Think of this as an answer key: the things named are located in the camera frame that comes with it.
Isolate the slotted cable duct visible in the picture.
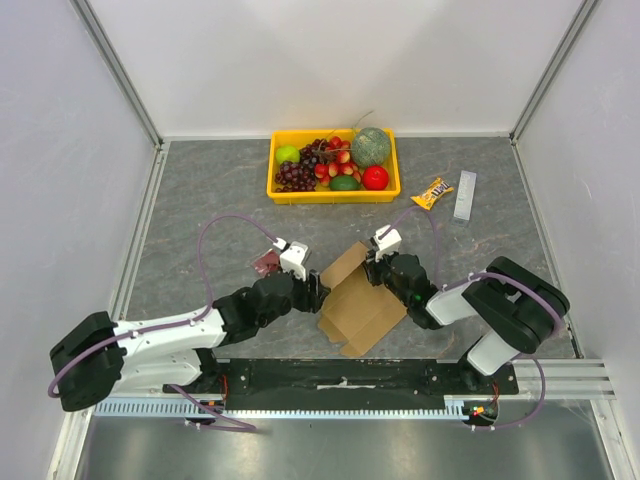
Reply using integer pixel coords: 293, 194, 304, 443
93, 397, 469, 421

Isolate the yellow candy packet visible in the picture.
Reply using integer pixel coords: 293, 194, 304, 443
411, 177, 454, 211

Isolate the purple grape bunch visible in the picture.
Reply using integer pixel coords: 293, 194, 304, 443
273, 139, 323, 193

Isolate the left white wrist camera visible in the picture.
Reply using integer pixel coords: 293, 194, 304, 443
273, 237, 309, 281

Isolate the yellow plastic tray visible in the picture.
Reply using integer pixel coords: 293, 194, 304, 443
266, 128, 401, 205

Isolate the aluminium front rail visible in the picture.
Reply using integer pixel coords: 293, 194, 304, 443
72, 357, 616, 400

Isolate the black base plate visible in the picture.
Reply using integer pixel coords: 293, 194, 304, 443
183, 359, 519, 395

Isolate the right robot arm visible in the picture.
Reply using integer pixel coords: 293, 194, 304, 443
364, 249, 570, 394

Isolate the green apple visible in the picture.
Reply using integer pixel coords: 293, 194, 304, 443
275, 145, 300, 165

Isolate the red tomato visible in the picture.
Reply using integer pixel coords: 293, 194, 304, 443
362, 166, 390, 191

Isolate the green netted melon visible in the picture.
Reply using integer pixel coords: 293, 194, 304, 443
351, 127, 392, 168

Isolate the brown cardboard box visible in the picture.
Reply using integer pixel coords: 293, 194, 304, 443
318, 242, 406, 358

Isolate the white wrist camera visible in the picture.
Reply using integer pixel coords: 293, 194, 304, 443
370, 225, 402, 262
273, 237, 309, 281

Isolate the small red packet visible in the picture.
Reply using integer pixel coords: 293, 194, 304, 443
252, 250, 280, 278

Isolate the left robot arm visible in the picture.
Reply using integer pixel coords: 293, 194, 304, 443
47, 271, 331, 412

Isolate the green avocado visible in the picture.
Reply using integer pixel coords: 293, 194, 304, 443
329, 175, 361, 191

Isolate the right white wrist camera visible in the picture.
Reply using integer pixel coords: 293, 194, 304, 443
370, 225, 402, 262

